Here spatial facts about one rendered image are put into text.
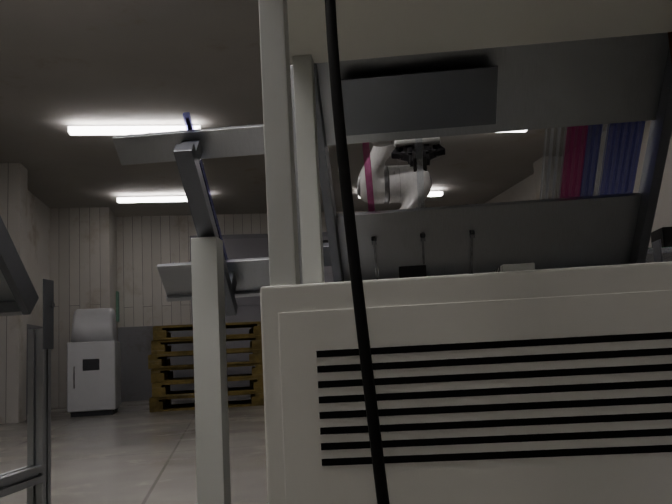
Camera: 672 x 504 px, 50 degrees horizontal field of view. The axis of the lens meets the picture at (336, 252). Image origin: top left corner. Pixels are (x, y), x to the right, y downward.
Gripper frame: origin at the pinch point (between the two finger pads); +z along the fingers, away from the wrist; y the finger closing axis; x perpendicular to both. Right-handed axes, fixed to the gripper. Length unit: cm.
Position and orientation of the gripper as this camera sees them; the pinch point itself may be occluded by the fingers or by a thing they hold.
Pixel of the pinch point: (419, 161)
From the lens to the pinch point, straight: 157.4
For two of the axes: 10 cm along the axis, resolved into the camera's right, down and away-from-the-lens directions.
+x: 1.0, 8.8, 4.7
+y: 9.9, -0.6, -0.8
